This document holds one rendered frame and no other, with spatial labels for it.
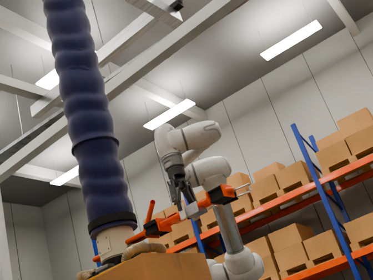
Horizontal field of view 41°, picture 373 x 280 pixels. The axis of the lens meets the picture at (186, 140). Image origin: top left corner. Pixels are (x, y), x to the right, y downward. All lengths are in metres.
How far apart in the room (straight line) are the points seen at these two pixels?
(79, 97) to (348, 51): 9.39
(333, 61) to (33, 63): 6.26
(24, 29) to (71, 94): 5.87
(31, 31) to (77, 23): 5.70
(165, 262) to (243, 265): 0.90
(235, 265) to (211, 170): 0.55
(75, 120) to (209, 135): 0.70
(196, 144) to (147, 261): 0.55
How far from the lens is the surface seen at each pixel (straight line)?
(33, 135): 8.40
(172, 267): 2.06
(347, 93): 11.18
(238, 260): 2.84
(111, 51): 4.41
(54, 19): 2.86
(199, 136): 2.15
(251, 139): 11.72
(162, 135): 2.17
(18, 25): 8.36
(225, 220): 2.77
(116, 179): 2.36
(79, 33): 2.78
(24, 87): 4.91
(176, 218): 2.08
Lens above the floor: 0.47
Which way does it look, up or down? 25 degrees up
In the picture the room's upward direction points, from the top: 18 degrees counter-clockwise
